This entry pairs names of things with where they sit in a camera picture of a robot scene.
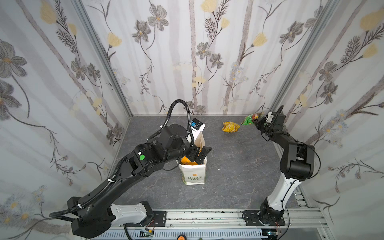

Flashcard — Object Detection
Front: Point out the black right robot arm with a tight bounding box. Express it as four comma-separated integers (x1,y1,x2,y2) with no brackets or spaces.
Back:
253,106,316,226

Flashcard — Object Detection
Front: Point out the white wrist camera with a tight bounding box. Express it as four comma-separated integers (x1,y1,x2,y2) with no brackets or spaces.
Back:
266,112,275,124
191,118,206,141

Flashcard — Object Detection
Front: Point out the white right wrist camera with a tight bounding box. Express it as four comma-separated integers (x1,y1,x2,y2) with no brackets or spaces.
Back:
266,112,275,124

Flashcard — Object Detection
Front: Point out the large yellow snack bag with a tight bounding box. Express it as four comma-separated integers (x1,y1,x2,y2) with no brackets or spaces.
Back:
181,157,198,166

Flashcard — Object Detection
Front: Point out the aluminium corner post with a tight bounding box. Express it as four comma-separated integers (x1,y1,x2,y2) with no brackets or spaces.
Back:
71,0,134,119
269,0,340,112

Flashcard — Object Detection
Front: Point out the aluminium corner post right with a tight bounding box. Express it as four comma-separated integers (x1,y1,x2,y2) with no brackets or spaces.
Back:
269,0,340,112

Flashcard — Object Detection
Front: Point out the white floral paper bag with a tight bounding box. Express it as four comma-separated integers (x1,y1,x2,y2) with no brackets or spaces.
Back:
179,133,207,186

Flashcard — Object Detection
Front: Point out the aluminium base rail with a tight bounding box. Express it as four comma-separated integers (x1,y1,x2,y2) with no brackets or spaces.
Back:
96,208,334,240

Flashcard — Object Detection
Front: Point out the small yellow snack packet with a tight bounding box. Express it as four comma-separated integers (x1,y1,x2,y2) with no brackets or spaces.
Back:
222,122,241,133

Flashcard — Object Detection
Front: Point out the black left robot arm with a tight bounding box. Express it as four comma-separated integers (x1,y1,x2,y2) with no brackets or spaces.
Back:
49,99,212,239

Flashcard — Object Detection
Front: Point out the green snack packet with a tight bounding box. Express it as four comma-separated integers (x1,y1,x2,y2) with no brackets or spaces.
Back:
242,114,261,126

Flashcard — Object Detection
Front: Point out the aluminium corner post left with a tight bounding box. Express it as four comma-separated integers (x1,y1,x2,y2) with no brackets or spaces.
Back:
71,0,134,119

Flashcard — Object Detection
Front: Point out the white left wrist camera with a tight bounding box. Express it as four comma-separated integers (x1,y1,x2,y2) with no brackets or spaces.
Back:
191,118,206,141

